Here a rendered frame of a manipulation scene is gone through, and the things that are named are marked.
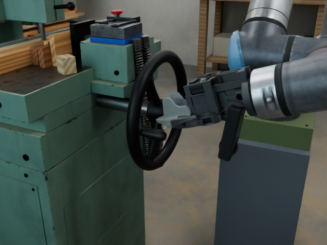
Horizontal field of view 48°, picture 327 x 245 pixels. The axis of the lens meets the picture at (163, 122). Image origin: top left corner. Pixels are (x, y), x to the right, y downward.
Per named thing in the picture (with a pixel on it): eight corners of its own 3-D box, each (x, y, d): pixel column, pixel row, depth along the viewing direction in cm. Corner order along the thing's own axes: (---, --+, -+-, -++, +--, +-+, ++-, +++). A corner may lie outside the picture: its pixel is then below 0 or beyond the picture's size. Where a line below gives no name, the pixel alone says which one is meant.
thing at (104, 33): (125, 45, 86) (123, 21, 83) (86, 41, 90) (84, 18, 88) (151, 35, 96) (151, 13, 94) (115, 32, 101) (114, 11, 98)
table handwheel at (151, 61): (194, 39, 93) (191, 141, 105) (126, 33, 101) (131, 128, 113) (137, 70, 69) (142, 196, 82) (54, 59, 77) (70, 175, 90)
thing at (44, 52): (45, 68, 90) (42, 47, 88) (39, 67, 90) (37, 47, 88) (102, 48, 110) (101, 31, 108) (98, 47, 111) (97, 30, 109)
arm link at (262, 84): (292, 106, 67) (282, 125, 59) (265, 110, 70) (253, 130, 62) (281, 59, 65) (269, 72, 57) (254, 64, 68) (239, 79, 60)
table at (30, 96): (64, 133, 70) (61, 104, 68) (-44, 107, 82) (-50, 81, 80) (188, 61, 120) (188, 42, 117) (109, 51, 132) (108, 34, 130)
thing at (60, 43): (57, 66, 91) (53, 35, 88) (52, 65, 92) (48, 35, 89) (106, 48, 109) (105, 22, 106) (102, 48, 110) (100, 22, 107)
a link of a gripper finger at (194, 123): (176, 113, 74) (216, 106, 69) (179, 121, 74) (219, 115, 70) (166, 122, 70) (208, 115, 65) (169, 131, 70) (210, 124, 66)
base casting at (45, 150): (44, 174, 81) (38, 137, 77) (-113, 127, 104) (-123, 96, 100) (142, 107, 118) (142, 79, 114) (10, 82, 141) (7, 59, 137)
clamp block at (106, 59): (127, 84, 88) (125, 47, 84) (81, 77, 93) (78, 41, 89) (155, 69, 100) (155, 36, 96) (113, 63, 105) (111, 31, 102)
